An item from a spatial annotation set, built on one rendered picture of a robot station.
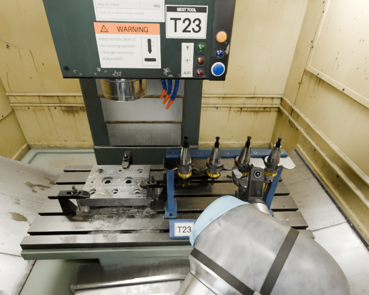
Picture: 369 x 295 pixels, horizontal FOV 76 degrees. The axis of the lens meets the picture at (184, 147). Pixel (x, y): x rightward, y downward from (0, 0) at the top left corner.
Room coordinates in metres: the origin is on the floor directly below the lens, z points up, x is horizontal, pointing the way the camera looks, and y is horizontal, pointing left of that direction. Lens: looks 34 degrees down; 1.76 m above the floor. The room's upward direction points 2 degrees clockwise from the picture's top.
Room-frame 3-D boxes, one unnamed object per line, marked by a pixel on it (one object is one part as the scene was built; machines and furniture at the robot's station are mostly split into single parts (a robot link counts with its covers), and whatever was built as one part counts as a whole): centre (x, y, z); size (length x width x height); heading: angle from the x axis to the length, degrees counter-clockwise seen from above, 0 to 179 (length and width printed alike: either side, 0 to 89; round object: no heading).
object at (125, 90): (0.83, 0.22, 1.48); 0.16 x 0.16 x 0.12
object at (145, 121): (1.28, 0.25, 1.16); 0.48 x 0.05 x 0.51; 93
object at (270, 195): (0.77, -0.38, 1.05); 0.10 x 0.05 x 0.30; 3
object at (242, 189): (0.58, -0.23, 1.16); 0.12 x 0.08 x 0.09; 3
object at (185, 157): (0.69, 0.00, 1.26); 0.04 x 0.04 x 0.07
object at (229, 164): (0.70, -0.17, 1.21); 0.07 x 0.05 x 0.01; 3
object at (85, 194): (0.73, 0.47, 0.97); 0.13 x 0.03 x 0.15; 93
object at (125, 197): (0.84, 0.31, 0.97); 0.29 x 0.23 x 0.05; 93
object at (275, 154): (0.71, -0.33, 1.26); 0.04 x 0.04 x 0.07
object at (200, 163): (0.70, -0.06, 1.21); 0.07 x 0.05 x 0.01; 3
